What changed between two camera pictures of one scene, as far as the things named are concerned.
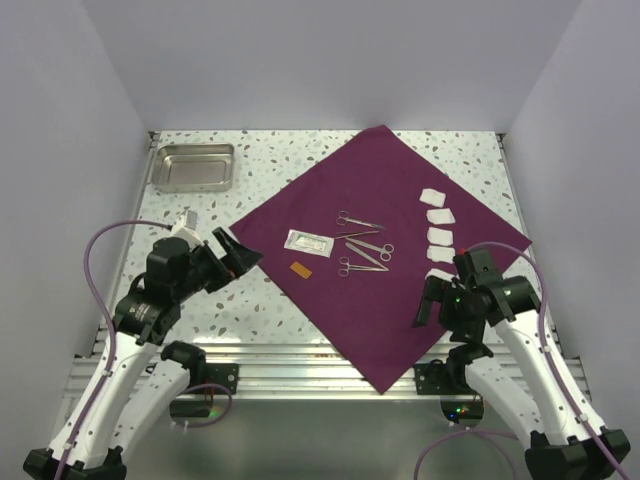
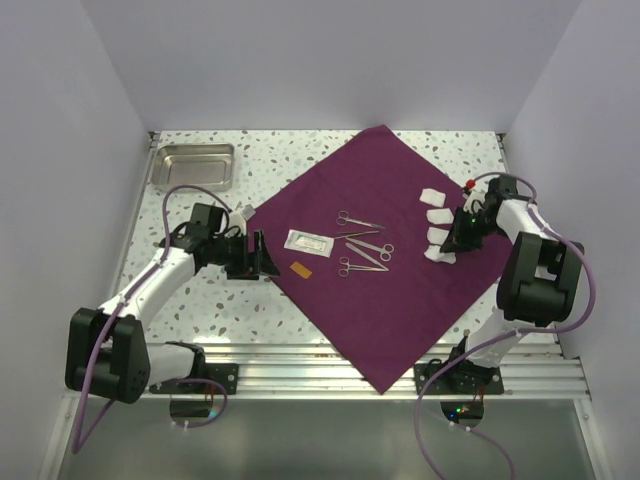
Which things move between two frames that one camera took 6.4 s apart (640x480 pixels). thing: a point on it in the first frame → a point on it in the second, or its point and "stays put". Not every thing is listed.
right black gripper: [441, 289] → [458, 237]
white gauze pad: [440, 216] stays put
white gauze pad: [432, 197] stays put
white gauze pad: [440, 253] stays put
